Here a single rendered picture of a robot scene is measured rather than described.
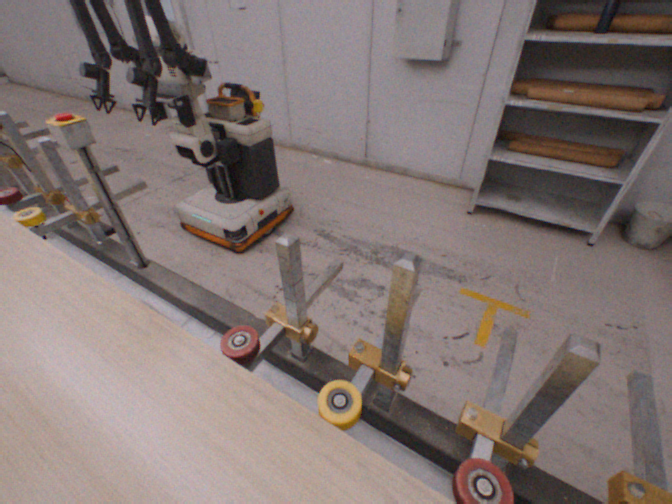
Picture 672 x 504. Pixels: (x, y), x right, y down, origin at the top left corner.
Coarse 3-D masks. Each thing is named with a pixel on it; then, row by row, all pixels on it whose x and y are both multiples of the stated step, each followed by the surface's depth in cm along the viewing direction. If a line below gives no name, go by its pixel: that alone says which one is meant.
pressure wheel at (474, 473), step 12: (468, 468) 49; (480, 468) 50; (492, 468) 49; (456, 480) 49; (468, 480) 48; (480, 480) 48; (492, 480) 48; (504, 480) 48; (456, 492) 48; (468, 492) 47; (480, 492) 47; (492, 492) 47; (504, 492) 47
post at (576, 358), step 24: (576, 336) 43; (552, 360) 47; (576, 360) 42; (600, 360) 41; (552, 384) 46; (576, 384) 44; (528, 408) 52; (552, 408) 49; (504, 432) 59; (528, 432) 55
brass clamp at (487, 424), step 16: (464, 416) 63; (480, 416) 63; (496, 416) 63; (464, 432) 64; (480, 432) 61; (496, 432) 61; (496, 448) 61; (512, 448) 59; (528, 448) 59; (528, 464) 59
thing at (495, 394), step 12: (504, 336) 78; (516, 336) 78; (504, 348) 76; (504, 360) 73; (492, 372) 73; (504, 372) 71; (492, 384) 69; (504, 384) 69; (492, 396) 67; (504, 396) 67; (492, 408) 65; (480, 444) 60; (492, 444) 60; (480, 456) 58
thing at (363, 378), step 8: (416, 288) 87; (416, 296) 85; (384, 328) 77; (376, 344) 74; (360, 368) 69; (368, 368) 69; (360, 376) 68; (368, 376) 68; (360, 384) 67; (368, 384) 68; (360, 392) 65
